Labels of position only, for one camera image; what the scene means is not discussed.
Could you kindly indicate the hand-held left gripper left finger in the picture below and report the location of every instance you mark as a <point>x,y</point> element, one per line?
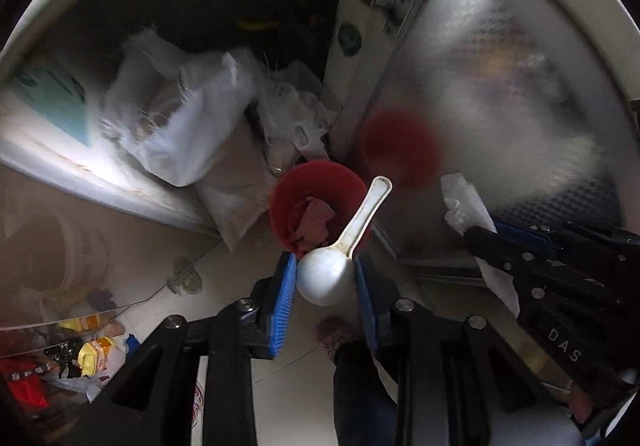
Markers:
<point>282,306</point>

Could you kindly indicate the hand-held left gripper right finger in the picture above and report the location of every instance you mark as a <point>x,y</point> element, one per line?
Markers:
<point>370,306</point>

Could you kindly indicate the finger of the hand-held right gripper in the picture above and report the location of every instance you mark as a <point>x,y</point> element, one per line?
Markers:
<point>525,232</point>
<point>490,251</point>

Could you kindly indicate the white plastic measuring scoop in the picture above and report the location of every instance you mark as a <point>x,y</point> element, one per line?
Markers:
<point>325,276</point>

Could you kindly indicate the white paper towel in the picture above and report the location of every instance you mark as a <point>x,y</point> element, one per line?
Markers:
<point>462,206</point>

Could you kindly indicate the red plastic bin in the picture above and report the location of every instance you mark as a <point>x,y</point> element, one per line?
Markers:
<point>300,186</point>

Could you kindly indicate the person's right hand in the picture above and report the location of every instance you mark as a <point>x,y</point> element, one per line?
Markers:
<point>582,406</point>

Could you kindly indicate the patterned slipper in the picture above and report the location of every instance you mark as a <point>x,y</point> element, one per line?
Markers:
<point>340,333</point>

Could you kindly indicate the pink crumpled wrappers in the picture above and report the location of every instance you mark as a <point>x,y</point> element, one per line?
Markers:
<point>312,221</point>

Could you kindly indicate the person's left leg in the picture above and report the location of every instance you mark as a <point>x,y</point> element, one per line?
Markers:
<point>365,401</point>

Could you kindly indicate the beige sack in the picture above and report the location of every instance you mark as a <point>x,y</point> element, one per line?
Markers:
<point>235,196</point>

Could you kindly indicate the white red printed bag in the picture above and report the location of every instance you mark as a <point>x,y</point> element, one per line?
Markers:
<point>199,401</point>

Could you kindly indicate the frosted cabinet door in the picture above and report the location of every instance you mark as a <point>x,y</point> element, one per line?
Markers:
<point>500,76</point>

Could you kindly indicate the white plastic bags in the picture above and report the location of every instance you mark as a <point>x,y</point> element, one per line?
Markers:
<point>295,121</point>

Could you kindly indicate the yellow packet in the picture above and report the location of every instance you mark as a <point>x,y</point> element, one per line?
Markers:
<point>92,358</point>

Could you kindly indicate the white woven sack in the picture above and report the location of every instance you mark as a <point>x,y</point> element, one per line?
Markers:
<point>175,136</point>

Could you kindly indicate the green round sticker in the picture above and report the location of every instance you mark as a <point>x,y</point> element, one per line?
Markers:
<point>349,39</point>

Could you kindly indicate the red plastic bag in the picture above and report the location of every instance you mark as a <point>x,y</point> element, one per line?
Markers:
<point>22,386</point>

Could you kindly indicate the teal paper sheet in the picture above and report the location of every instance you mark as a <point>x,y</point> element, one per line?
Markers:
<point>50,101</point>

